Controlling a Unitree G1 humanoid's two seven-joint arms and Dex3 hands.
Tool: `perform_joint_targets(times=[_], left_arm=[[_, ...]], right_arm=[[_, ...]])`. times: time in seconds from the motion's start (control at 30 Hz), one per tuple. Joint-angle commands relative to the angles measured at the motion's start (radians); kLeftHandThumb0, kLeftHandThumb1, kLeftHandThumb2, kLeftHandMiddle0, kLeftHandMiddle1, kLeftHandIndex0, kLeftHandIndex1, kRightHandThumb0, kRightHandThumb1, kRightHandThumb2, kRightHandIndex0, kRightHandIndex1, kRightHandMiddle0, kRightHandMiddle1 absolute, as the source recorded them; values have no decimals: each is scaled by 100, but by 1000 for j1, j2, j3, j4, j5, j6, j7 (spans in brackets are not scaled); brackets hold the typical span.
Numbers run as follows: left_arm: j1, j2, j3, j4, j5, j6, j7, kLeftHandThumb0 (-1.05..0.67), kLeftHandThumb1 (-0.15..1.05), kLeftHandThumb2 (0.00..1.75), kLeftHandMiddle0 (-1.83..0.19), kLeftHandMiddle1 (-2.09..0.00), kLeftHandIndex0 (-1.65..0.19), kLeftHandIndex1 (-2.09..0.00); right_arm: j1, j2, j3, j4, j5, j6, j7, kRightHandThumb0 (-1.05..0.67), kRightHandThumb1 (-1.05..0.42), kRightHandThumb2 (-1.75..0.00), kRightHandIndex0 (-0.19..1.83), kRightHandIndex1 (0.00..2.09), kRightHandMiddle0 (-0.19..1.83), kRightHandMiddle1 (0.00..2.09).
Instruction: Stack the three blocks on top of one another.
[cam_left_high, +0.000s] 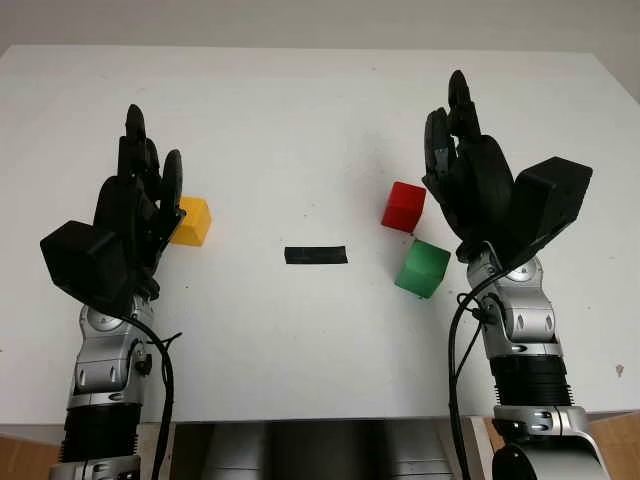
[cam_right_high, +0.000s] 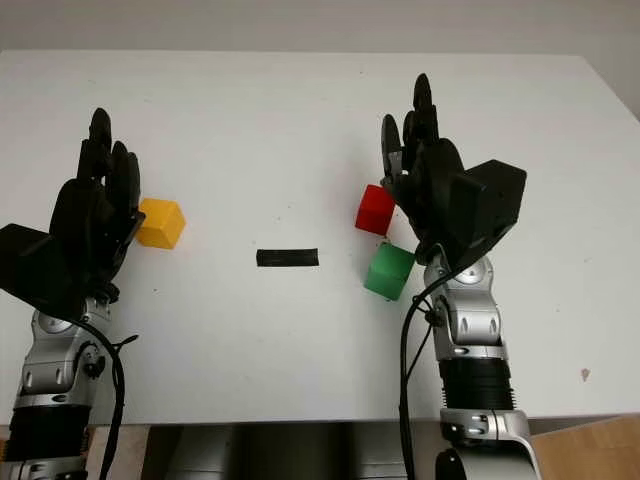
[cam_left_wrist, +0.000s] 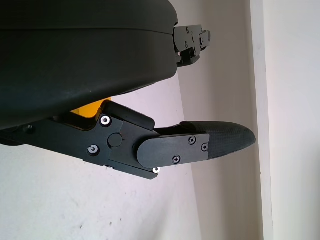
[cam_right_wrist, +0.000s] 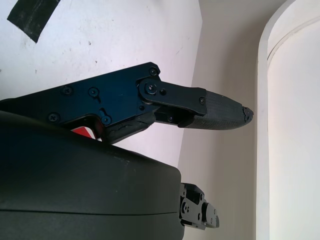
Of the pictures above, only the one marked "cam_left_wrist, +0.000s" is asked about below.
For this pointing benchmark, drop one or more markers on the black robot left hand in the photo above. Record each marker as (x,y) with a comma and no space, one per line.
(75,62)

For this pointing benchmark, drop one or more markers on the yellow wooden block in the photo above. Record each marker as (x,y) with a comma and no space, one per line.
(86,113)

